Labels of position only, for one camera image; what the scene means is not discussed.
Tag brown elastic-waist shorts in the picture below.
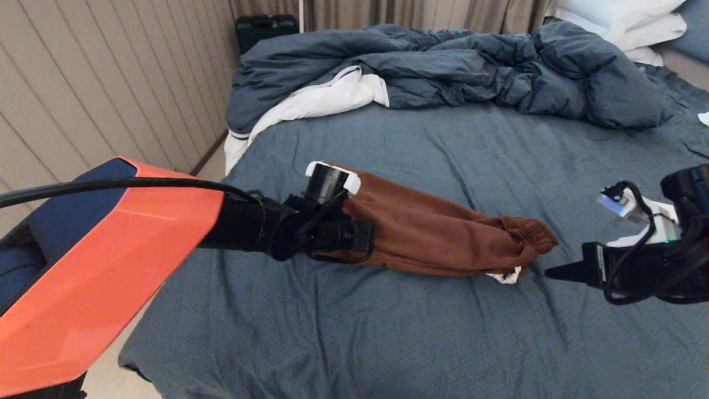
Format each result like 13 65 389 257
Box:
318 162 560 284

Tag blue bed sheet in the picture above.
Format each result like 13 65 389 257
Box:
118 64 709 399

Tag white duvet lining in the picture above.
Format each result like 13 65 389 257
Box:
224 65 390 175

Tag crumpled blue duvet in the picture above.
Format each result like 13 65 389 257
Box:
226 22 674 135

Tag black suitcase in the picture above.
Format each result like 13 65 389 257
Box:
236 14 300 54

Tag beige curtain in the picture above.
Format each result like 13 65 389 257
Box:
230 0 554 34

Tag blue pillow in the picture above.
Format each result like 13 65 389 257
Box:
665 0 709 64

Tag large white pillow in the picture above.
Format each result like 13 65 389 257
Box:
546 0 692 44

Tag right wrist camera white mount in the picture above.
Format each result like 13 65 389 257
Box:
597 163 709 247

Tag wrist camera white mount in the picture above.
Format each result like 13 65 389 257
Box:
305 161 362 203
597 163 709 247

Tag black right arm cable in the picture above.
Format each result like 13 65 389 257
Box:
604 180 709 305

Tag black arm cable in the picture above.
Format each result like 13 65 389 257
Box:
0 177 264 210
604 180 709 305

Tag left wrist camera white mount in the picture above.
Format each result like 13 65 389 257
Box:
305 161 362 203

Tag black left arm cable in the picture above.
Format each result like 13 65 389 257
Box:
0 177 264 210

